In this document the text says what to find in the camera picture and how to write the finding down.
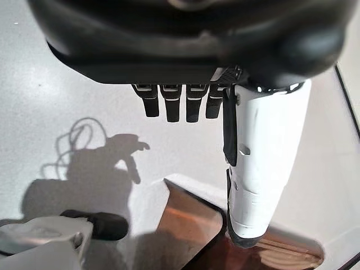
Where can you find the silver left robot leg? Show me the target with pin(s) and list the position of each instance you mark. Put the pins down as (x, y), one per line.
(42, 244)

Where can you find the brown glossy stool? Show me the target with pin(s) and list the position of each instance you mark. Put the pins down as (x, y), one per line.
(191, 225)

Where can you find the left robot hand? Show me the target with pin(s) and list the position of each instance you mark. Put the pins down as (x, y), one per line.
(182, 42)

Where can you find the black left robot foot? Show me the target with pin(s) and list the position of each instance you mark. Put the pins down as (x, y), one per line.
(109, 226)

